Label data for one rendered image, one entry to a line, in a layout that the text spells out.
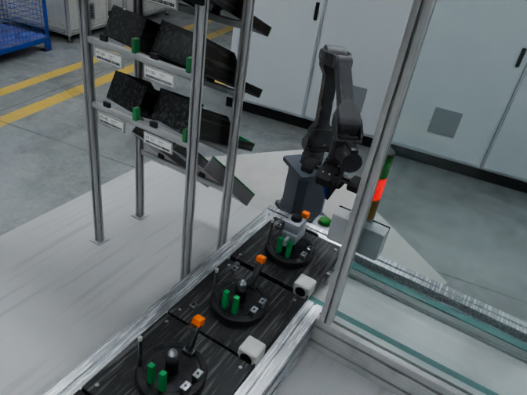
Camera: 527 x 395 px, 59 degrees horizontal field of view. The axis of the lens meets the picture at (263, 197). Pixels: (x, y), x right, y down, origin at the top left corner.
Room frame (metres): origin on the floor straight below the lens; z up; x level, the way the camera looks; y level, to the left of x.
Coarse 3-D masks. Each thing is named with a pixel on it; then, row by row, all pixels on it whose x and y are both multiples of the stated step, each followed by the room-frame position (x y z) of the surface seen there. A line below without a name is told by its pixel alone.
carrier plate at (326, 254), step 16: (256, 240) 1.05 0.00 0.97; (320, 240) 1.10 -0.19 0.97; (240, 256) 0.97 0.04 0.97; (320, 256) 1.03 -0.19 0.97; (336, 256) 1.04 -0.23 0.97; (272, 272) 0.93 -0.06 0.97; (288, 272) 0.94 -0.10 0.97; (304, 272) 0.95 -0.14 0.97; (320, 272) 0.96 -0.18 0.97; (288, 288) 0.89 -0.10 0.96
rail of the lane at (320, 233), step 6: (264, 210) 1.22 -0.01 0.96; (270, 210) 1.23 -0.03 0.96; (276, 210) 1.24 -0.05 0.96; (276, 216) 1.20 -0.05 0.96; (282, 216) 1.21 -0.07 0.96; (288, 216) 1.21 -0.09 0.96; (306, 228) 1.17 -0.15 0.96; (312, 228) 1.17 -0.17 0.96; (318, 228) 1.18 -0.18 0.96; (318, 234) 1.14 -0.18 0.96; (324, 234) 1.15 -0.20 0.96; (330, 240) 1.13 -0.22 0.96
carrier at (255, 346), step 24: (216, 288) 0.82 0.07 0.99; (240, 288) 0.79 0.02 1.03; (264, 288) 0.86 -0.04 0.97; (168, 312) 0.74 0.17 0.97; (192, 312) 0.75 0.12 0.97; (216, 312) 0.74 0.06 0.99; (240, 312) 0.75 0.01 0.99; (264, 312) 0.77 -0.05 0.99; (288, 312) 0.80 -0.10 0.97; (216, 336) 0.69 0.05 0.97; (240, 336) 0.70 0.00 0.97; (264, 336) 0.71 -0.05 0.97
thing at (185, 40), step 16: (160, 32) 1.06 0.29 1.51; (176, 32) 1.03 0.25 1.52; (192, 32) 1.01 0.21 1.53; (160, 48) 1.03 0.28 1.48; (176, 48) 1.01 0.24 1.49; (208, 48) 1.01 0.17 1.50; (224, 48) 1.05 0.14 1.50; (208, 64) 1.02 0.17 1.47; (224, 64) 1.06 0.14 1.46; (224, 80) 1.06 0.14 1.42; (256, 96) 1.17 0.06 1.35
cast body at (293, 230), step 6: (294, 216) 1.02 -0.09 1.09; (300, 216) 1.03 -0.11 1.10; (288, 222) 1.01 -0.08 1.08; (294, 222) 1.01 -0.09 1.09; (300, 222) 1.02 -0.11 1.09; (288, 228) 1.00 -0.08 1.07; (294, 228) 1.00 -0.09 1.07; (300, 228) 1.00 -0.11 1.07; (282, 234) 1.00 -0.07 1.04; (288, 234) 1.00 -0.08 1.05; (294, 234) 1.00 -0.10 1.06; (300, 234) 1.01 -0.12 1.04; (288, 240) 0.99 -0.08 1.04; (294, 240) 0.99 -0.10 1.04
